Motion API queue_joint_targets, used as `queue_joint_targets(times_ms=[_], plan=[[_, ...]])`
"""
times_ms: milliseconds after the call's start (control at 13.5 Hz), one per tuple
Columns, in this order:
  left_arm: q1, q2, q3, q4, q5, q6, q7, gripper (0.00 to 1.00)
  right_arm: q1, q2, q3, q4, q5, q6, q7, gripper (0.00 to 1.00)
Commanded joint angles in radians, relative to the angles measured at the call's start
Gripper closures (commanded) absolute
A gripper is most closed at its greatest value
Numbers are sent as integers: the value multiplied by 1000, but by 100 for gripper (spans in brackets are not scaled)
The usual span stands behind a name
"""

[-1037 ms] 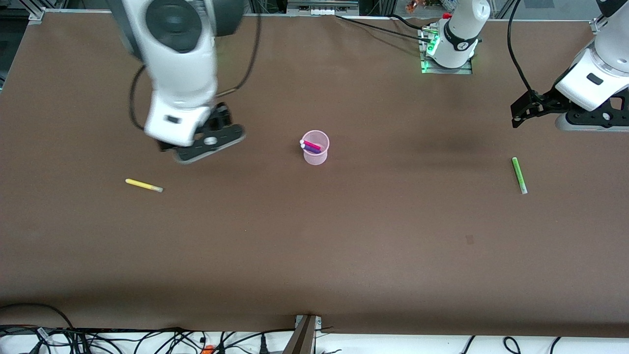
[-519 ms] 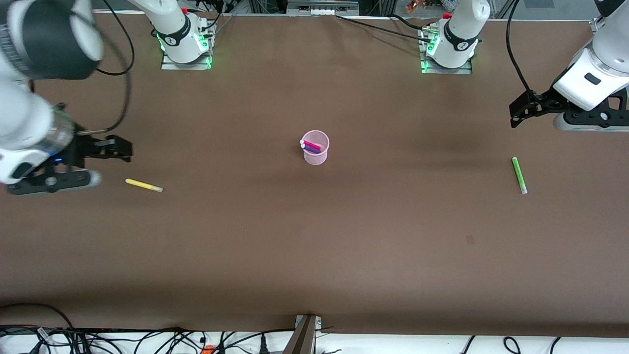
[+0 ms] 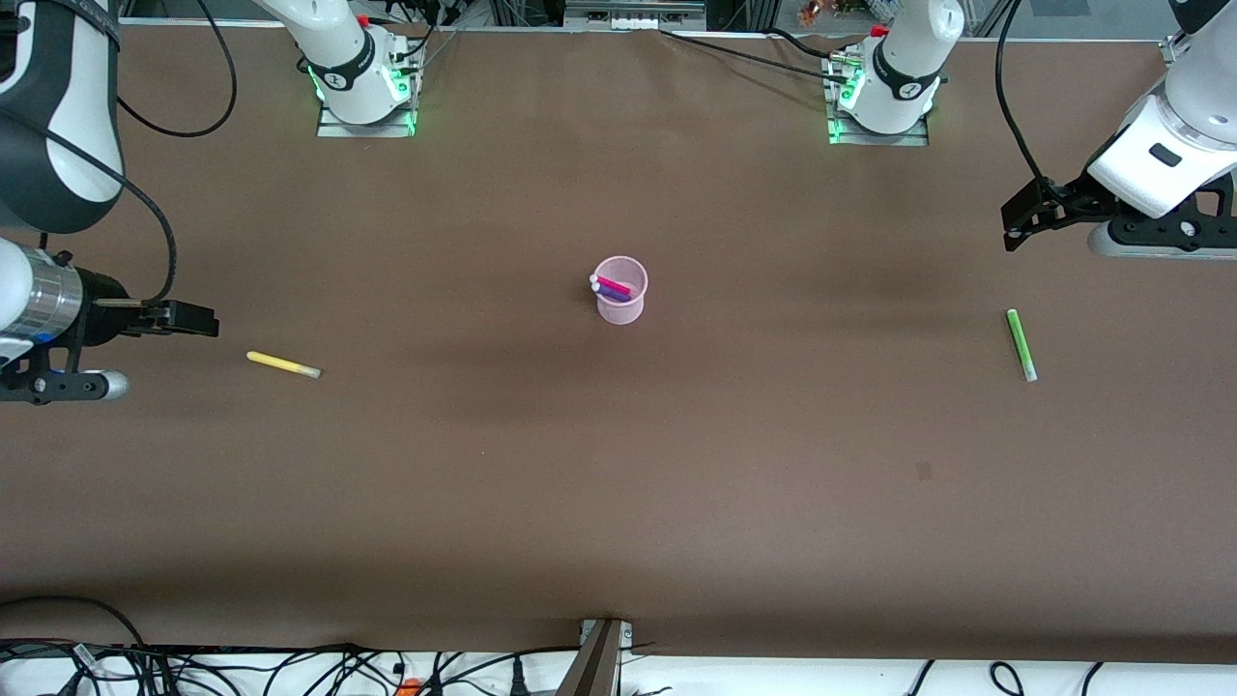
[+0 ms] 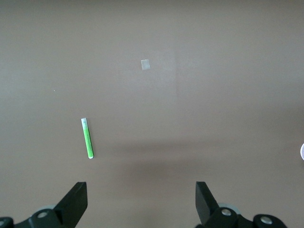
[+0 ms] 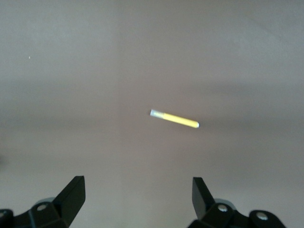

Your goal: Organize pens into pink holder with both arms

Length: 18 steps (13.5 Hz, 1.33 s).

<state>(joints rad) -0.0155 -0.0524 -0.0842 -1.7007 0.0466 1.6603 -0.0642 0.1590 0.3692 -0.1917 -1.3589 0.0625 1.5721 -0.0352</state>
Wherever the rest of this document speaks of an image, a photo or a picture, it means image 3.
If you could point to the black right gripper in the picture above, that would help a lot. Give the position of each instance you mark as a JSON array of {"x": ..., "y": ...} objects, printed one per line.
[{"x": 100, "y": 305}]

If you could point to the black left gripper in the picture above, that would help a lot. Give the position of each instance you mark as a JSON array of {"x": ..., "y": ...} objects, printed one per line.
[{"x": 1071, "y": 200}]

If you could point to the purple marker pen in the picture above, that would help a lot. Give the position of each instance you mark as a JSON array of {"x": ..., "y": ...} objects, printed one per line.
[{"x": 611, "y": 294}]

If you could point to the pink marker pen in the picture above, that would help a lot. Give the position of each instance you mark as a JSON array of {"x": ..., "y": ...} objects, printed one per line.
[{"x": 614, "y": 285}]

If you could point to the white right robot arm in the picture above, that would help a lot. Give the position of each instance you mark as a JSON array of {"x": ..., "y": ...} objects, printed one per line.
[{"x": 58, "y": 97}]

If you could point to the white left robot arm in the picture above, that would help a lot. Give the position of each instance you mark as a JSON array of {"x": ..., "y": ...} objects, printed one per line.
[{"x": 908, "y": 58}]

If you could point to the pink mesh pen holder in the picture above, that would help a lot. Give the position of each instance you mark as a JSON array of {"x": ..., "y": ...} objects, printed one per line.
[{"x": 618, "y": 311}]

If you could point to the yellow marker pen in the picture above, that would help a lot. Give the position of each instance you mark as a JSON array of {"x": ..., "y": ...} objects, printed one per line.
[{"x": 280, "y": 363}]

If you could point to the green marker pen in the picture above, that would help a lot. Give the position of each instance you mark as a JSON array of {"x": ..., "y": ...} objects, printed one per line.
[{"x": 1021, "y": 343}]

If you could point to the orange background object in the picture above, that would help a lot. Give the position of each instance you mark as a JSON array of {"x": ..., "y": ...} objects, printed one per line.
[{"x": 812, "y": 12}]

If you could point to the white power strip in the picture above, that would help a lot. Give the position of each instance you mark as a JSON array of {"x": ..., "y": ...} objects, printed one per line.
[{"x": 633, "y": 19}]

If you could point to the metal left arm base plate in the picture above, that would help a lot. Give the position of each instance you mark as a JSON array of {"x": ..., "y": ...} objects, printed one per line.
[{"x": 879, "y": 139}]

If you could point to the aluminium frame profile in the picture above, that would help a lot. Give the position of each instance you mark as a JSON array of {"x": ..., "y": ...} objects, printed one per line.
[{"x": 1172, "y": 50}]

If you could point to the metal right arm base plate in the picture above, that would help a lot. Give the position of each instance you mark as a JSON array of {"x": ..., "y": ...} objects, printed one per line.
[{"x": 365, "y": 129}]

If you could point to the dark camera mount post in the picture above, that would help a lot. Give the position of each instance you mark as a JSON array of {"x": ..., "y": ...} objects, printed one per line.
[{"x": 594, "y": 667}]

